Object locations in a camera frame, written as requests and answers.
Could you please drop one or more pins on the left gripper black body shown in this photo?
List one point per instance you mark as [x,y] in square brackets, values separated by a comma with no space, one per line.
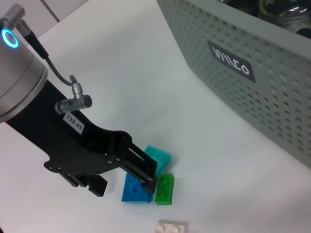
[73,145]

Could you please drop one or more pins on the green toy brick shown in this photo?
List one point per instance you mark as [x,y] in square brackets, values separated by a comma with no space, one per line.
[165,191]

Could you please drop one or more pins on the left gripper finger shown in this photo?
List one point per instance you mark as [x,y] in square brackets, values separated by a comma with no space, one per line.
[97,185]
[145,172]

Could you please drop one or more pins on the blue translucent toy brick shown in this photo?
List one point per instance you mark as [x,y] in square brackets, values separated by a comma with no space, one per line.
[132,194]

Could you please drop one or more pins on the grey-green perforated storage bin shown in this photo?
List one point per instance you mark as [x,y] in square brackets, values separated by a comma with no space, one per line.
[243,72]

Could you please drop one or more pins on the glass teacup black sleeve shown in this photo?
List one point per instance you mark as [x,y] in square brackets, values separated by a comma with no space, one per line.
[294,17]

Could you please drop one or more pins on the white toy brick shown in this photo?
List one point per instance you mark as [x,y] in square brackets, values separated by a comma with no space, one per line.
[171,228]

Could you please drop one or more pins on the cyan translucent toy brick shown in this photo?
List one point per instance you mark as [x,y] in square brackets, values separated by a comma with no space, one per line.
[161,160]

